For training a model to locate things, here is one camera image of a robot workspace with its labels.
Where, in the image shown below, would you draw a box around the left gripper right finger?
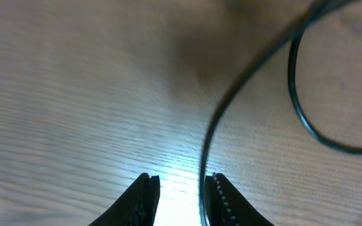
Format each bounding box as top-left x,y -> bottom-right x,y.
204,173 -> 273,226

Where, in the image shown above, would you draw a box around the black USB cable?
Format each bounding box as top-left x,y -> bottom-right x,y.
198,0 -> 362,226

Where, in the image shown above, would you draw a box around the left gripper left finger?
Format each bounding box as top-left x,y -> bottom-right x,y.
89,173 -> 160,226

